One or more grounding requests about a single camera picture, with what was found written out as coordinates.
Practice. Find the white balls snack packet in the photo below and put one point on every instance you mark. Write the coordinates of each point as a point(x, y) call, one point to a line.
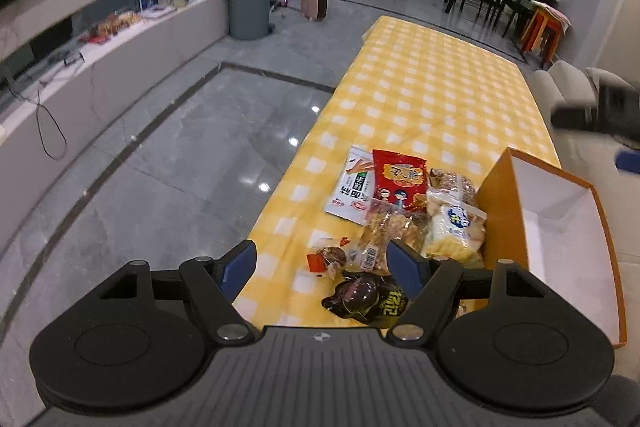
point(455, 229)

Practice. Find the pink small heater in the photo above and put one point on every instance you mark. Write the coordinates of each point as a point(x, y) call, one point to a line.
point(314, 9)

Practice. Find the dark chocolate snack bag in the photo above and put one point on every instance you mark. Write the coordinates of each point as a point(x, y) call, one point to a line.
point(368, 298)

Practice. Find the grey trash bin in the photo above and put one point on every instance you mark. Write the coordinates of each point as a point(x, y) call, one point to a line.
point(249, 19)

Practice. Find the orange stool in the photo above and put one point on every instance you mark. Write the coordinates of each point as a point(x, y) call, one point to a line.
point(544, 31)

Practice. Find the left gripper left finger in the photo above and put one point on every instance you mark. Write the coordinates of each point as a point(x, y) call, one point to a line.
point(213, 285)

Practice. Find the red snack bag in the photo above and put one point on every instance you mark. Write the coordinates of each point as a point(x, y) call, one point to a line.
point(400, 179)

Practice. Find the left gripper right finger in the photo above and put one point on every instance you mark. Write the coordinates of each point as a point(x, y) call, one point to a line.
point(431, 286)

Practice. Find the peanut snack bag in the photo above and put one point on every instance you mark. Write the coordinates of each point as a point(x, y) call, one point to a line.
point(453, 183)

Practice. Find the clear fried snack bag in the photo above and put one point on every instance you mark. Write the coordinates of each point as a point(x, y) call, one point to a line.
point(385, 222)

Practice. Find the white TV cabinet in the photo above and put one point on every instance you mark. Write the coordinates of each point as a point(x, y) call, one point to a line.
point(42, 135)

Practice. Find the yellow checkered tablecloth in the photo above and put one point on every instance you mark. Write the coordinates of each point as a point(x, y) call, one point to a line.
point(414, 91)

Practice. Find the orange cardboard box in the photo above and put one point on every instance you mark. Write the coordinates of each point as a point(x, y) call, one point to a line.
point(553, 224)

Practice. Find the beige sofa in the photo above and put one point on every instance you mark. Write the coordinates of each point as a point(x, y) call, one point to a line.
point(591, 156)

